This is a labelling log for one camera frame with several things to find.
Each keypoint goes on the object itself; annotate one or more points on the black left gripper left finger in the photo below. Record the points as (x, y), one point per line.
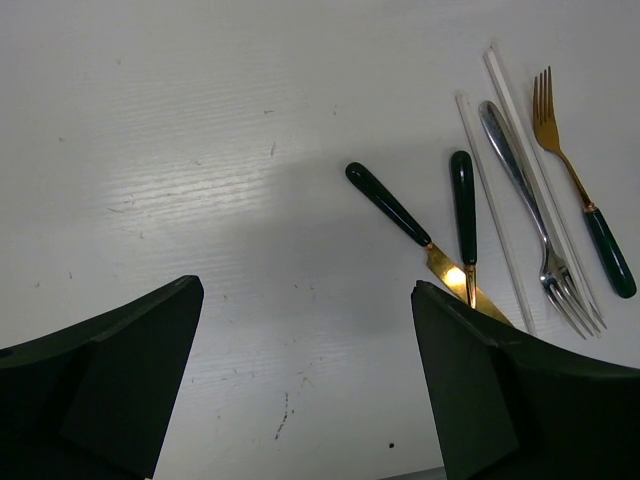
(94, 400)

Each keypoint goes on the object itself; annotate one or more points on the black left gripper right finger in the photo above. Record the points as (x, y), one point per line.
(508, 405)

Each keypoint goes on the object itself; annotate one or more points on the gold knife green handle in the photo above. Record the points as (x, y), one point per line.
(443, 267)

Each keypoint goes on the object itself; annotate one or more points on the gold fork green handle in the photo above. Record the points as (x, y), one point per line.
(462, 179)
(547, 136)

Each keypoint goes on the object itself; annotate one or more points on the silver fork left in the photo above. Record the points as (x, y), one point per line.
(554, 275)

